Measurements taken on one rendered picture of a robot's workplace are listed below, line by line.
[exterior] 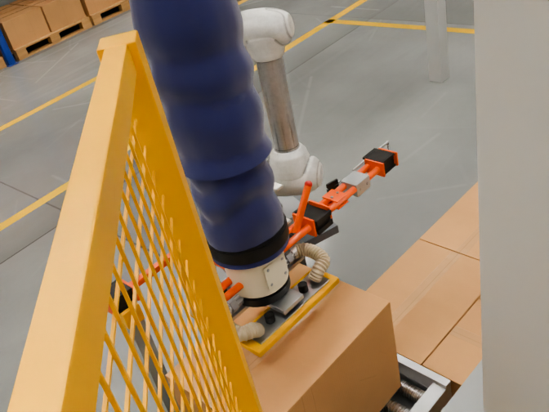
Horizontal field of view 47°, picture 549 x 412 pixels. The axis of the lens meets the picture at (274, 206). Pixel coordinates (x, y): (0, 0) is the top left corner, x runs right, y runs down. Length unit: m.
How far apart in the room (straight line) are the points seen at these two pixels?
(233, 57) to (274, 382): 0.92
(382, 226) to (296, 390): 2.19
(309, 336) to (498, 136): 1.54
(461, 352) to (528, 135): 1.99
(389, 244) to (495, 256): 3.24
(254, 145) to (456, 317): 1.29
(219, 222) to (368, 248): 2.22
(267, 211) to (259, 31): 0.90
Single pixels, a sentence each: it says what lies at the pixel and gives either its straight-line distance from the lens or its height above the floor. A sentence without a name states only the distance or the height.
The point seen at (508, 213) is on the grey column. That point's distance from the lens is 0.46.
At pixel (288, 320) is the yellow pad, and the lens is 1.73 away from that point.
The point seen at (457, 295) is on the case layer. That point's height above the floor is 0.54.
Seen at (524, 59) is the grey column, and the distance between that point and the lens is 0.40.
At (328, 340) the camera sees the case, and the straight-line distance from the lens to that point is 1.90.
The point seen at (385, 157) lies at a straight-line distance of 2.07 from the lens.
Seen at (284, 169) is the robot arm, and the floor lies 1.07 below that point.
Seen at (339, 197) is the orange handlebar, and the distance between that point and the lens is 1.93.
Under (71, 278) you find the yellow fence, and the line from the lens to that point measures 0.41.
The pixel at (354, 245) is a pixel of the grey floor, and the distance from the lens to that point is 3.75.
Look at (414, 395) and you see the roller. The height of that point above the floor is 0.54.
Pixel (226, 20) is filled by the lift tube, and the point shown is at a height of 1.94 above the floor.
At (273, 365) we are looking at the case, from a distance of 1.88.
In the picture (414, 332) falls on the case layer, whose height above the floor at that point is 0.54.
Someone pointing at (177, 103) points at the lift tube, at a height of 1.79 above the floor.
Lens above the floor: 2.32
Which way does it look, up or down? 33 degrees down
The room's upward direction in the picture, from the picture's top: 14 degrees counter-clockwise
